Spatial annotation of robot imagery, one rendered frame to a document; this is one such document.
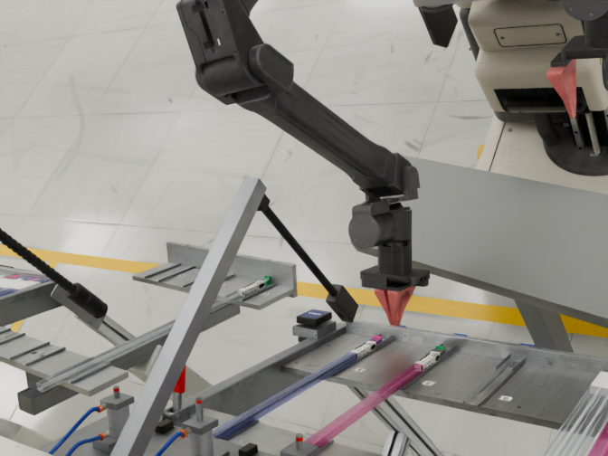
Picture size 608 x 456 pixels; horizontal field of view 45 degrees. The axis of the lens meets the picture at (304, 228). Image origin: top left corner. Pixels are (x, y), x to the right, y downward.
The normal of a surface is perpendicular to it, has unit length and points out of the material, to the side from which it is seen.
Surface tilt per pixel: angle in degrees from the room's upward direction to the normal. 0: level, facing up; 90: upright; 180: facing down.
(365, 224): 42
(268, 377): 90
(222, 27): 57
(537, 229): 0
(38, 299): 90
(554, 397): 47
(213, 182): 0
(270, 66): 83
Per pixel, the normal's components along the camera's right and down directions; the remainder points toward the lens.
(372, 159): 0.71, -0.05
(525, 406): -0.04, -0.99
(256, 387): 0.83, 0.06
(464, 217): -0.43, -0.56
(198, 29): -0.54, 0.39
